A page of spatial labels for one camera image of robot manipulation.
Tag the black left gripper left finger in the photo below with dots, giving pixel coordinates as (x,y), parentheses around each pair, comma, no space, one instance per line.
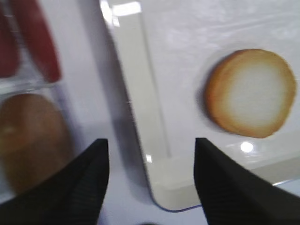
(73,196)

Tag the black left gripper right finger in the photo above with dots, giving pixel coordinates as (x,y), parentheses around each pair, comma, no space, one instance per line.
(232,195)

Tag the round bread slice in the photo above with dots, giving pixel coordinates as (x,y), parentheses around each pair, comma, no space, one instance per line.
(250,93)

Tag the brown bread bun in rack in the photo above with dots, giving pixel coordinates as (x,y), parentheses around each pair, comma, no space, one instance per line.
(35,141)

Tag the clear acrylic food rack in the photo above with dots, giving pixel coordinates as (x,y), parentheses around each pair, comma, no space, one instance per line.
(19,74)

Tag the white rectangular tray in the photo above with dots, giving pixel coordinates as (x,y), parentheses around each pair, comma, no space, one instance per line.
(167,49)

